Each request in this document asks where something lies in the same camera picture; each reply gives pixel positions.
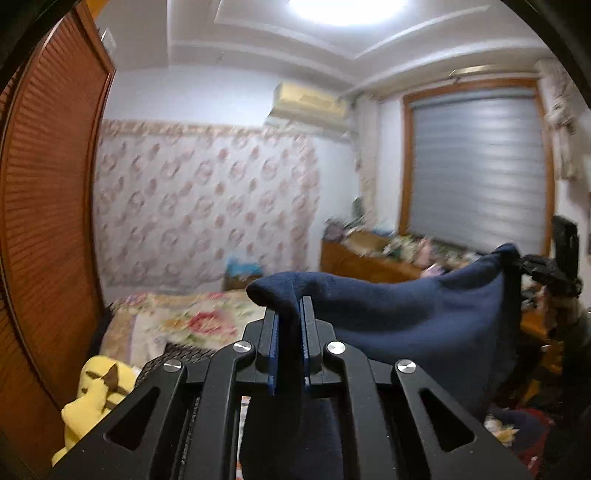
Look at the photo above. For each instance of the navy printed t-shirt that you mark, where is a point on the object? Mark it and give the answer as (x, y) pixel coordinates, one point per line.
(461, 328)

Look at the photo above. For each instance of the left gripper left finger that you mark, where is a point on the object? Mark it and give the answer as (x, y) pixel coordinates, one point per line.
(182, 422)

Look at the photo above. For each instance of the wooden louvered wardrobe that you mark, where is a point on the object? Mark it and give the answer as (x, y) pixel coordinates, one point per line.
(51, 304)

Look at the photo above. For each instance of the floral bed quilt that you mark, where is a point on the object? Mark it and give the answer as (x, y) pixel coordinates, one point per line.
(142, 325)

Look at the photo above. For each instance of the wooden sideboard cabinet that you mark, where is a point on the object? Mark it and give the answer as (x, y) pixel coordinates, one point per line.
(338, 260)

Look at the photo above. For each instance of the grey window blind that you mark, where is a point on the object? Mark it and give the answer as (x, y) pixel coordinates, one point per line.
(479, 170)

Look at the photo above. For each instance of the person's right hand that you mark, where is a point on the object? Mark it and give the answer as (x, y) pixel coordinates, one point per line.
(563, 312)

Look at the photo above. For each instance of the blue item box on bed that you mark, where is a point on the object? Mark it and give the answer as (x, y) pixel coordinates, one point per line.
(238, 275)

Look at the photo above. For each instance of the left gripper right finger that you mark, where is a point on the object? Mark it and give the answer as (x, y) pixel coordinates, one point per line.
(396, 422)

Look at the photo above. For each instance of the cardboard box on cabinet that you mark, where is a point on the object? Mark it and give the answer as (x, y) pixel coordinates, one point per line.
(365, 243)

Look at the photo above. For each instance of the beige tied side curtain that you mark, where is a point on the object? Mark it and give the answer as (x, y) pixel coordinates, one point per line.
(368, 123)

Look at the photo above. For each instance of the yellow plush toy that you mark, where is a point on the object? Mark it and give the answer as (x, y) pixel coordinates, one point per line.
(103, 384)

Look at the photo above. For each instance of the wall air conditioner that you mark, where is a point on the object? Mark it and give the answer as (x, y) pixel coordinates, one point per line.
(301, 108)

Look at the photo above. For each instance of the pink circle patterned curtain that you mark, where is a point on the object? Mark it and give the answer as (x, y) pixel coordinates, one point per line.
(175, 203)

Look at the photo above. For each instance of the ceiling light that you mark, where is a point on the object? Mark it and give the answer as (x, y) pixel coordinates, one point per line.
(347, 13)

